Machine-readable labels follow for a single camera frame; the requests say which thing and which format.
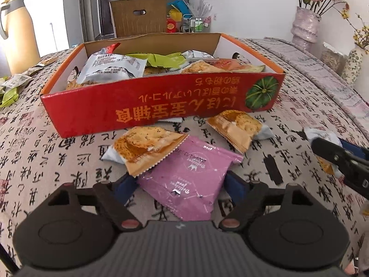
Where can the orange biscuit packet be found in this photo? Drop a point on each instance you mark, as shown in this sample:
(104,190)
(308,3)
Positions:
(199,67)
(239,127)
(144,147)
(323,134)

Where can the dark brown door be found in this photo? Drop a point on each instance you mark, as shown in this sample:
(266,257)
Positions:
(105,5)

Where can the yellow flower branches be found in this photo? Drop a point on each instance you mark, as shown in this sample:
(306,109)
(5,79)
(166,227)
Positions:
(361,34)

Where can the clear storage jar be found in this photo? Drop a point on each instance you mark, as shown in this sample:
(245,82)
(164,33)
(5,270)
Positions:
(333,59)

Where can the floral patterned vase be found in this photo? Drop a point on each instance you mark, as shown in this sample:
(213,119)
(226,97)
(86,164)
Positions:
(352,66)

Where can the long green snack packet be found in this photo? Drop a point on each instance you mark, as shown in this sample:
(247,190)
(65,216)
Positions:
(164,59)

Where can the blue plastic basket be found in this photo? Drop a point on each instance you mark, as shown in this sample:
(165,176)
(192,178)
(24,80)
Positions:
(180,7)

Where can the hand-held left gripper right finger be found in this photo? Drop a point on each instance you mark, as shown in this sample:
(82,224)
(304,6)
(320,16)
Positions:
(235,186)

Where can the yellow thermos jug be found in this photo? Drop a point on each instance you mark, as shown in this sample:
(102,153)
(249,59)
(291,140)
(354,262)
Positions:
(21,34)

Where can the pink vase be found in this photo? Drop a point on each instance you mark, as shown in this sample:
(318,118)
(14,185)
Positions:
(305,28)

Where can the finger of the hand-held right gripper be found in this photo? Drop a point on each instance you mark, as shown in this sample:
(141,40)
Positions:
(356,151)
(328,148)

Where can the small orange flat packet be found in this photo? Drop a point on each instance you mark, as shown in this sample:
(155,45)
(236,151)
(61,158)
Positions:
(49,61)

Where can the red gift box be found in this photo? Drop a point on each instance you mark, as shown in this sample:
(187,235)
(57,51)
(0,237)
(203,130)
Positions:
(172,26)

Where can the small green snack packet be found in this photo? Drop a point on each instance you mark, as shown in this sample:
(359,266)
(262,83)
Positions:
(8,96)

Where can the grey white snack bag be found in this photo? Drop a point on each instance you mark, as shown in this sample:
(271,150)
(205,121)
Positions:
(112,69)

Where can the grey patterned cloth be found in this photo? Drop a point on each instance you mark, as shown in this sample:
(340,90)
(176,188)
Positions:
(317,72)

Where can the red cardboard box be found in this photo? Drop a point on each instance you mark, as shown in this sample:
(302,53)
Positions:
(173,101)

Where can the pink snack packet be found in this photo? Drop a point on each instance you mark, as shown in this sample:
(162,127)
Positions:
(187,179)

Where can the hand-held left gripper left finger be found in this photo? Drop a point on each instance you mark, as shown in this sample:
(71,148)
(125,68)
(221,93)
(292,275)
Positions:
(125,189)

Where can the small white green packet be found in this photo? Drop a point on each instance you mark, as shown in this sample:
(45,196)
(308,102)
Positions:
(16,80)

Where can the silver orange snack packet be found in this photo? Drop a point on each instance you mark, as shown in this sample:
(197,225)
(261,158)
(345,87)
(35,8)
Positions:
(199,54)

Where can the white dried grass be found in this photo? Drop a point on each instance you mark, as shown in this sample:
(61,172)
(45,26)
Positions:
(203,4)

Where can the orange label cracker packet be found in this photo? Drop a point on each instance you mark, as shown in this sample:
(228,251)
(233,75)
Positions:
(239,65)

